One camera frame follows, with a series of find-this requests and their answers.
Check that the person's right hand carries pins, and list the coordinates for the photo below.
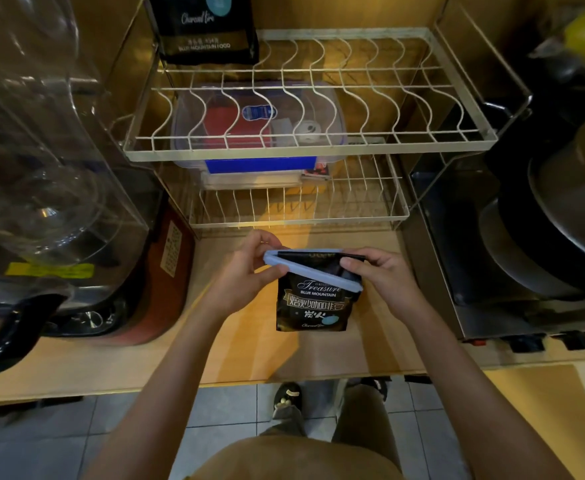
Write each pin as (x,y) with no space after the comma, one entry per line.
(387,282)

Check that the person's left hand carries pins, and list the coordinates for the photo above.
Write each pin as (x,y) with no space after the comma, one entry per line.
(245,279)

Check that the light blue bag clip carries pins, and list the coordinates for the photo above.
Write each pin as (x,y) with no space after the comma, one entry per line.
(317,274)

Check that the black coffee bag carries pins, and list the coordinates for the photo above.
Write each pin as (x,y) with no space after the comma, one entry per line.
(202,34)
(312,304)

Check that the person's left forearm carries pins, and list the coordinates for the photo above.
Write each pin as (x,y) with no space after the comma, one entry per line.
(162,394)

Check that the person's right forearm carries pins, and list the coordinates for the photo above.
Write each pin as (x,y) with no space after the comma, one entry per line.
(472,394)

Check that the clear box with blue handle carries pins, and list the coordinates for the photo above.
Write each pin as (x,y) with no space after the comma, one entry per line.
(257,165)

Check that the clear plastic bag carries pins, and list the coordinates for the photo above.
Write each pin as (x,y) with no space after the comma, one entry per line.
(552,59)

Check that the red kitchen appliance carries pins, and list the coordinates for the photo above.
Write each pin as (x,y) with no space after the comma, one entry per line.
(162,304)

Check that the black sandal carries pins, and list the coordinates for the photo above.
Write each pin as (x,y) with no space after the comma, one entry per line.
(287,397)
(380,387)

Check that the grey steel pan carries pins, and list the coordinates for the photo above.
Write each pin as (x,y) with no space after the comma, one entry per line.
(497,254)

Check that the steel tabletop stove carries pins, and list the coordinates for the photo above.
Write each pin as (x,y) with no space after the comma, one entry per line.
(497,319)

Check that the small red black box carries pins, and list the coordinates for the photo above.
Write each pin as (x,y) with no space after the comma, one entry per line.
(316,170)

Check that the red packet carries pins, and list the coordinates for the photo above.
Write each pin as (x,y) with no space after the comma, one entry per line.
(217,127)

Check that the white tape roll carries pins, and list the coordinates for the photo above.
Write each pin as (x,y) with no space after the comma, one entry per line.
(308,130)

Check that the olive trousers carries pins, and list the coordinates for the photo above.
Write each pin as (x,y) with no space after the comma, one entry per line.
(297,459)

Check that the cardboard box red print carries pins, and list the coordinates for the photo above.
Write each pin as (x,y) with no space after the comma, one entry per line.
(532,424)

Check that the clear plastic blender jug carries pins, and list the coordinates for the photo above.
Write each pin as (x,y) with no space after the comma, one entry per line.
(57,194)

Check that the black bracket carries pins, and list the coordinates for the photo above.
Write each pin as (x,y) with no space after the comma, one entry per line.
(418,379)

